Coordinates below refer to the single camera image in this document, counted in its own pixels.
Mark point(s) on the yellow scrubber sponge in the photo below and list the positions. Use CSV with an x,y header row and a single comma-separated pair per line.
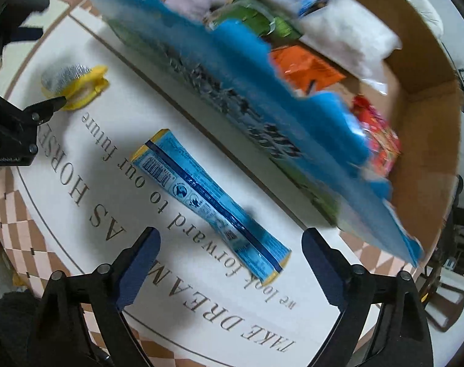
x,y
78,84

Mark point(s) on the dark wooden chair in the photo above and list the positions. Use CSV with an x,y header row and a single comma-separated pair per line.
x,y
448,255

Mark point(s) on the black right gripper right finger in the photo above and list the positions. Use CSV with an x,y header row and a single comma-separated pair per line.
x,y
401,335

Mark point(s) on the blue long snack pack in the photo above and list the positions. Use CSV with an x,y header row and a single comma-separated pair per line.
x,y
166,160

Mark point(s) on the red snack bag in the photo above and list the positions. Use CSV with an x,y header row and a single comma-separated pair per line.
x,y
383,142

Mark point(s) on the checkered round mat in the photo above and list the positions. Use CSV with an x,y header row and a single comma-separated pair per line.
x,y
82,201

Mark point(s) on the brown cardboard box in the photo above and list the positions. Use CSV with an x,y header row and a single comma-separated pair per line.
x,y
317,141

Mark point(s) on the white pillow pack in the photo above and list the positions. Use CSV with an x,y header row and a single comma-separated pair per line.
x,y
347,33

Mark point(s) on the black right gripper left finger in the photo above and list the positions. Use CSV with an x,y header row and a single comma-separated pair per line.
x,y
80,319

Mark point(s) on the green wet wipes pack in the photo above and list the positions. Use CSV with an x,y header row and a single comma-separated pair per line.
x,y
265,22

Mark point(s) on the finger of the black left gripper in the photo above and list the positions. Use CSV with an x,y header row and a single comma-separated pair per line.
x,y
41,112

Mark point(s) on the orange snack bag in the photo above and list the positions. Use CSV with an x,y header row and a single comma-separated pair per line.
x,y
304,71

